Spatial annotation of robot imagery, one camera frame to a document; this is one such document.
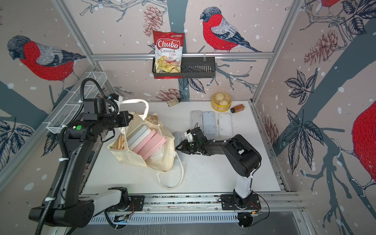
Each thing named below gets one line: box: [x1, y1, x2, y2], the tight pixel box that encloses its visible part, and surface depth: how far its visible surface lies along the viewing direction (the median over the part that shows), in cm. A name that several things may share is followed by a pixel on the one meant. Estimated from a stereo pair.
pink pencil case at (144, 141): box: [132, 129, 157, 154], surface depth 91 cm
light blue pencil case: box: [202, 111, 217, 135], surface depth 109 cm
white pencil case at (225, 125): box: [218, 112, 233, 138], surface depth 106 cm
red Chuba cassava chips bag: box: [152, 30, 185, 80], surface depth 86 cm
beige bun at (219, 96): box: [214, 93, 225, 101], surface depth 119 cm
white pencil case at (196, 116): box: [189, 110, 204, 133], surface depth 111 cm
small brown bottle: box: [230, 103, 246, 114], surface depth 115 cm
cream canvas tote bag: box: [107, 98, 184, 190], surface depth 85 cm
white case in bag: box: [128, 128, 152, 151], surface depth 89 cm
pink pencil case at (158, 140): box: [137, 132, 167, 161], surface depth 89 cm
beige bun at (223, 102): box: [218, 99, 229, 106], surface depth 116 cm
